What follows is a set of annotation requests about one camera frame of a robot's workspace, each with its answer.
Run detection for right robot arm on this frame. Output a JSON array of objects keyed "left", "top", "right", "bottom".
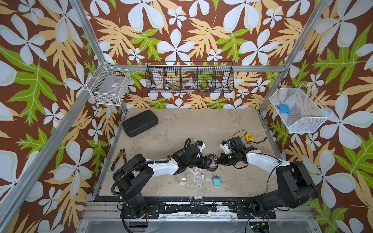
[{"left": 218, "top": 145, "right": 318, "bottom": 216}]

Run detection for aluminium frame post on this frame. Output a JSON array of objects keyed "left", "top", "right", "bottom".
[{"left": 68, "top": 0, "right": 129, "bottom": 115}]

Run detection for blue object in basket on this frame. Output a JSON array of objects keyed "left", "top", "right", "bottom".
[{"left": 277, "top": 104, "right": 291, "bottom": 114}]

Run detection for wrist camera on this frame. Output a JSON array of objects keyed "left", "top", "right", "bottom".
[
  {"left": 195, "top": 140, "right": 206, "bottom": 151},
  {"left": 220, "top": 140, "right": 232, "bottom": 154}
]

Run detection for yellow tape measure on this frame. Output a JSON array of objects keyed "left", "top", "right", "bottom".
[{"left": 244, "top": 133, "right": 254, "bottom": 142}]

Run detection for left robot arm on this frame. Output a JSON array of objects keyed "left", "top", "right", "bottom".
[{"left": 110, "top": 145, "right": 211, "bottom": 218}]

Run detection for white wire basket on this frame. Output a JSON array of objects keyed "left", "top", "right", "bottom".
[{"left": 87, "top": 62, "right": 131, "bottom": 106}]

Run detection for white usb cable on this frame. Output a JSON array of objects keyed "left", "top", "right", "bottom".
[{"left": 193, "top": 174, "right": 207, "bottom": 188}]

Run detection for white mesh basket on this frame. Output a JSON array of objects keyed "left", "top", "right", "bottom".
[{"left": 270, "top": 84, "right": 332, "bottom": 134}]

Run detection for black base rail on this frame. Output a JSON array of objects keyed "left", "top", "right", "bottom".
[{"left": 122, "top": 196, "right": 277, "bottom": 219}]

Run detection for teal charger plug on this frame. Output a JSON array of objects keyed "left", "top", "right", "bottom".
[{"left": 212, "top": 176, "right": 221, "bottom": 186}]

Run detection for orange black pliers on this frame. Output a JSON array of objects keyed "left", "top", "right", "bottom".
[{"left": 110, "top": 148, "right": 128, "bottom": 171}]

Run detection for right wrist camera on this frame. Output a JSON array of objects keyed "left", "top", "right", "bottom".
[{"left": 220, "top": 140, "right": 232, "bottom": 154}]

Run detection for black wire basket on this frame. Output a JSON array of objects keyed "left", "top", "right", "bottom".
[{"left": 144, "top": 61, "right": 235, "bottom": 93}]

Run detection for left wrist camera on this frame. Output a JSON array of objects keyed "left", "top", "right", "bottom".
[{"left": 195, "top": 140, "right": 206, "bottom": 151}]

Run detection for black hard plastic case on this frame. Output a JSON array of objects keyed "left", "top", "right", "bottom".
[{"left": 122, "top": 110, "right": 158, "bottom": 138}]

